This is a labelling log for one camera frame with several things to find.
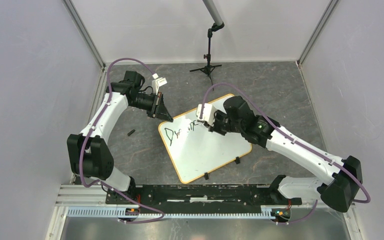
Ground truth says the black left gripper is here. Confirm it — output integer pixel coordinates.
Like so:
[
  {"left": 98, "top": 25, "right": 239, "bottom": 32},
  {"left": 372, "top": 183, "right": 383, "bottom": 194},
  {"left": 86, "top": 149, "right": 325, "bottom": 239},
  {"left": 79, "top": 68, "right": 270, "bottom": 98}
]
[{"left": 130, "top": 91, "right": 174, "bottom": 123}]

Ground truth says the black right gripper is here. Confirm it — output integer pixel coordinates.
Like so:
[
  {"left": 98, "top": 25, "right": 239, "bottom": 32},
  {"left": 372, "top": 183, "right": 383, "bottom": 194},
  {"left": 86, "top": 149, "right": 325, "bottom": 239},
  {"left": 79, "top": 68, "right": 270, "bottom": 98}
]
[{"left": 204, "top": 108, "right": 244, "bottom": 136}]

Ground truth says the black marker cap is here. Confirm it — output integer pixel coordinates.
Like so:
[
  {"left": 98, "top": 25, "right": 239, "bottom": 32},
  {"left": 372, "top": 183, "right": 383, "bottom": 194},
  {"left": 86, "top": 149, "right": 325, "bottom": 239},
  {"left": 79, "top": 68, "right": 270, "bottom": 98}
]
[{"left": 127, "top": 129, "right": 136, "bottom": 136}]

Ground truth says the yellow framed whiteboard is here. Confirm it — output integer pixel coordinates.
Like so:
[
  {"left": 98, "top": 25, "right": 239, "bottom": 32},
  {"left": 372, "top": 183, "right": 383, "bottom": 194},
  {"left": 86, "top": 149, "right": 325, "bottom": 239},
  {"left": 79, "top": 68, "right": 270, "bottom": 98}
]
[{"left": 158, "top": 108, "right": 252, "bottom": 184}]

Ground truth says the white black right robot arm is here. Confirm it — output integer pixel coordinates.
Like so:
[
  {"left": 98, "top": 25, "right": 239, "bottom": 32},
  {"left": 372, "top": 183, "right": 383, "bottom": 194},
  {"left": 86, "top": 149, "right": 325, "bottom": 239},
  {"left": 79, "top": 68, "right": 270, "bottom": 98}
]
[{"left": 196, "top": 96, "right": 363, "bottom": 213}]

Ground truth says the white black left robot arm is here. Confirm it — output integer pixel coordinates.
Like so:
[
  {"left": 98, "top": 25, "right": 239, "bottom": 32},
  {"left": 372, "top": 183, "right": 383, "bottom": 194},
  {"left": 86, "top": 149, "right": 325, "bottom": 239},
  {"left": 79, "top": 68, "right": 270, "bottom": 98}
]
[{"left": 67, "top": 70, "right": 174, "bottom": 204}]

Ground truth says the grey overhead pole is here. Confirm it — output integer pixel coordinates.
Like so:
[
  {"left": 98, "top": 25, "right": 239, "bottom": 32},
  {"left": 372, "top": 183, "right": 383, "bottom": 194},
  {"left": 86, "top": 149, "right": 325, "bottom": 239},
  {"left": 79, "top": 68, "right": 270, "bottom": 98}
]
[{"left": 202, "top": 0, "right": 224, "bottom": 26}]

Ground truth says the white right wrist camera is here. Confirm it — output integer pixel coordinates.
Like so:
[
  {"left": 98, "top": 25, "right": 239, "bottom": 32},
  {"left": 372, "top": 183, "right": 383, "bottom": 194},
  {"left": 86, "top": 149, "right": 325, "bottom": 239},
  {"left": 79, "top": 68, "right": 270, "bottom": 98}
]
[{"left": 196, "top": 103, "right": 217, "bottom": 127}]

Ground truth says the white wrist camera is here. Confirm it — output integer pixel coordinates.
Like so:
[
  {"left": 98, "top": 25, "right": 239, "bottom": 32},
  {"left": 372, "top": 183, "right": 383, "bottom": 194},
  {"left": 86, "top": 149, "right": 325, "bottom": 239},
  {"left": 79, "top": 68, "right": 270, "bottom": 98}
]
[
  {"left": 151, "top": 73, "right": 167, "bottom": 95},
  {"left": 196, "top": 103, "right": 217, "bottom": 127}
]

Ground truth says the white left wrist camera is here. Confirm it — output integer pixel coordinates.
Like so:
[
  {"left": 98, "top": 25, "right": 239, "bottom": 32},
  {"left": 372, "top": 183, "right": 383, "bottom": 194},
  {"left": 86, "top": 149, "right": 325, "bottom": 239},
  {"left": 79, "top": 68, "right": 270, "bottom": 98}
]
[{"left": 151, "top": 73, "right": 167, "bottom": 95}]

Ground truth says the black camera tripod stand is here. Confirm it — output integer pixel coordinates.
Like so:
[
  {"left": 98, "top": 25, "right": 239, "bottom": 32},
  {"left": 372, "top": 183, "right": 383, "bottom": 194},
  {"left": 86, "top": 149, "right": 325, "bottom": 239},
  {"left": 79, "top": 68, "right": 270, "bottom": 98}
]
[{"left": 190, "top": 22, "right": 225, "bottom": 86}]

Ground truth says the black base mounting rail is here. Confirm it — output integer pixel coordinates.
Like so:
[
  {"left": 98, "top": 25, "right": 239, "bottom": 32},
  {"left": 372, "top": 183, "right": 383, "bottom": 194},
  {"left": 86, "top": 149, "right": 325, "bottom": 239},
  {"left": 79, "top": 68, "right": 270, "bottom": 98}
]
[{"left": 105, "top": 183, "right": 303, "bottom": 215}]

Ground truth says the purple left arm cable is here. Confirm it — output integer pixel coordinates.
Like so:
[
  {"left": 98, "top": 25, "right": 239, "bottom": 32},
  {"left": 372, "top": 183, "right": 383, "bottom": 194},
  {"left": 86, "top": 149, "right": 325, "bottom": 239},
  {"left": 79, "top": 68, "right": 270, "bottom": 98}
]
[{"left": 78, "top": 58, "right": 166, "bottom": 224}]

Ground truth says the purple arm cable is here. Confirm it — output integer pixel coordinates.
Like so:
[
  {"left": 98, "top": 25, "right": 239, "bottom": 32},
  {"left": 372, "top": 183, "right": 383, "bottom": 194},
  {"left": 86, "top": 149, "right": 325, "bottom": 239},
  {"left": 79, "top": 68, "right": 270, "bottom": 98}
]
[
  {"left": 200, "top": 82, "right": 372, "bottom": 225},
  {"left": 78, "top": 58, "right": 166, "bottom": 224}
]

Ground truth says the light blue cable duct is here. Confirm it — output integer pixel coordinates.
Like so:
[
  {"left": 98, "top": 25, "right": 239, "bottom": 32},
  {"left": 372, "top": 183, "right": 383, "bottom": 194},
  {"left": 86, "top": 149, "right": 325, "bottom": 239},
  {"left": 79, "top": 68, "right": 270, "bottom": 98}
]
[{"left": 66, "top": 204, "right": 292, "bottom": 220}]

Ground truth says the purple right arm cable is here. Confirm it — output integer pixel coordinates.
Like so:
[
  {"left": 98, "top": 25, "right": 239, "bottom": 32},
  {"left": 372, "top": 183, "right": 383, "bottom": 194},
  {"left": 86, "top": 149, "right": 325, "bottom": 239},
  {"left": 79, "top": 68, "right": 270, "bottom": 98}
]
[{"left": 200, "top": 82, "right": 372, "bottom": 225}]

